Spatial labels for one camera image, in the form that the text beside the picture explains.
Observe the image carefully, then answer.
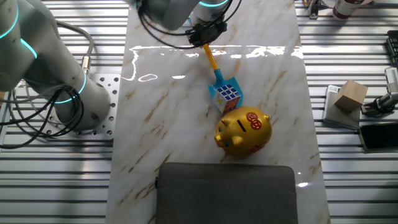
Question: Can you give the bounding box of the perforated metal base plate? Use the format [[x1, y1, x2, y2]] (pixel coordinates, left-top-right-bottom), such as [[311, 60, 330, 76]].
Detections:
[[42, 73, 121, 141]]

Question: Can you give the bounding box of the small metal stand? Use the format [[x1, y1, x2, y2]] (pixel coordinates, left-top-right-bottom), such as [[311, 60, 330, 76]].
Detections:
[[307, 0, 322, 20]]

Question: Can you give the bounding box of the grey fabric laptop sleeve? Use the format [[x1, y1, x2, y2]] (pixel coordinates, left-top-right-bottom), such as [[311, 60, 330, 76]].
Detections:
[[154, 162, 299, 224]]

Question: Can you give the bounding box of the red white can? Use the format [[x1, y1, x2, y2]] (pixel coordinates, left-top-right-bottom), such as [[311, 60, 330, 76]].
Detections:
[[331, 0, 363, 21]]

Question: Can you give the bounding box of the small silver camera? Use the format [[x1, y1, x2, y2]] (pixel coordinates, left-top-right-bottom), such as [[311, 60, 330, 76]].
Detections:
[[361, 92, 398, 118]]

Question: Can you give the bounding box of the white marble pattern board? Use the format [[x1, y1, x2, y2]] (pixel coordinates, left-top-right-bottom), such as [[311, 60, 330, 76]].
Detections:
[[104, 0, 332, 224]]

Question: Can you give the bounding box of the blue yellow toy shovel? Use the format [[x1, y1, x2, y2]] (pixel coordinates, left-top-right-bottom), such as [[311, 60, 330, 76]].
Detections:
[[202, 43, 244, 108]]

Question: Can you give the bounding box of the silver metal plate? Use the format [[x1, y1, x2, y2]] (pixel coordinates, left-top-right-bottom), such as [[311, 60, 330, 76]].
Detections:
[[322, 85, 361, 130]]

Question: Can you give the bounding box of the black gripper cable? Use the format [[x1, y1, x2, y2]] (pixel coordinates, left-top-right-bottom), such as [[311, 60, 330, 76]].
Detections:
[[137, 0, 243, 50]]

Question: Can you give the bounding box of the green white rubik's cube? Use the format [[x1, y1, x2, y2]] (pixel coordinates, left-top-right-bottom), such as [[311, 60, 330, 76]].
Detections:
[[212, 83, 243, 115]]

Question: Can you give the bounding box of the light wooden cube block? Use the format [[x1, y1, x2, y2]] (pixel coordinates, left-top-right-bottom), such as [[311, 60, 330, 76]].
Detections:
[[333, 79, 369, 113]]

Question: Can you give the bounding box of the golden piggy bank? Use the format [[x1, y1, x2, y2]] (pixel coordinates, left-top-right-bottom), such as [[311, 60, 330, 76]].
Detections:
[[213, 105, 273, 157]]

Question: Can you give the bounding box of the black smartphone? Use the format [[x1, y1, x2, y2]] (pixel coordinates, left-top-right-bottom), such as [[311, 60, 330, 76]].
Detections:
[[357, 122, 398, 152]]

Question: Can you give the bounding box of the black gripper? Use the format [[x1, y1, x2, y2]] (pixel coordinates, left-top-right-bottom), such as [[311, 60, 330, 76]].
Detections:
[[185, 21, 228, 49]]

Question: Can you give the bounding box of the black cable bundle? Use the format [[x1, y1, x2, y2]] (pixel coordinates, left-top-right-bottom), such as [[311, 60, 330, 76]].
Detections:
[[0, 85, 85, 150]]

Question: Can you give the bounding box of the black keyboard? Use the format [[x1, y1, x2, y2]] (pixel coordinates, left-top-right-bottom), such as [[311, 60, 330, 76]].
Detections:
[[387, 30, 398, 68]]

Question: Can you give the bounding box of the thick grey base cable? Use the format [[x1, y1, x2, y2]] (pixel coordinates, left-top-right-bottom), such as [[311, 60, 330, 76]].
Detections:
[[54, 20, 95, 77]]

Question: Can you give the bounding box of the silver ridged camera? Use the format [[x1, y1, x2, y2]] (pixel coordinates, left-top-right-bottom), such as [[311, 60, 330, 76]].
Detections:
[[384, 67, 398, 94]]

